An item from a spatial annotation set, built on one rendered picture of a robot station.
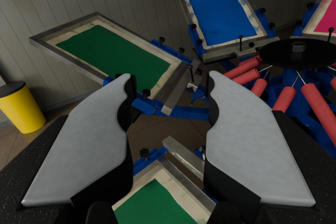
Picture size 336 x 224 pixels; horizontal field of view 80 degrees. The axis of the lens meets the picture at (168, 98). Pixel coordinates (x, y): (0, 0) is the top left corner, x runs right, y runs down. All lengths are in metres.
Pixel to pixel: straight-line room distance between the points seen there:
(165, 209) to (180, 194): 0.08
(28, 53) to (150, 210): 3.36
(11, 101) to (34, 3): 1.43
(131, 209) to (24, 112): 2.94
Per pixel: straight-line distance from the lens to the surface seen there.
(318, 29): 1.86
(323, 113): 0.93
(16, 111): 3.65
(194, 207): 0.88
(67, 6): 3.70
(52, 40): 1.41
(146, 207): 0.92
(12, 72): 4.03
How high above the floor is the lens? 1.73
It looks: 32 degrees down
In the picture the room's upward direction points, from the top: 13 degrees counter-clockwise
